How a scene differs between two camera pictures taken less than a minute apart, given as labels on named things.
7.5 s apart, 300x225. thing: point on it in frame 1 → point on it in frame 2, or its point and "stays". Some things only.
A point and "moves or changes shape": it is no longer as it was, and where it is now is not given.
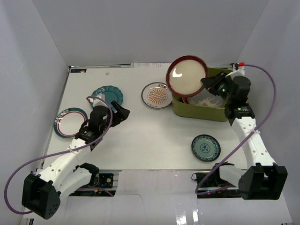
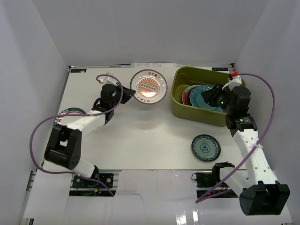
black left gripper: (117, 112) → (123, 94)
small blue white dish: (206, 147) stays
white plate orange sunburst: (156, 95) moves or changes shape
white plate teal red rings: (68, 122) stays
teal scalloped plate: (111, 93) moves or changes shape
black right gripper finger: (210, 83) → (212, 96)
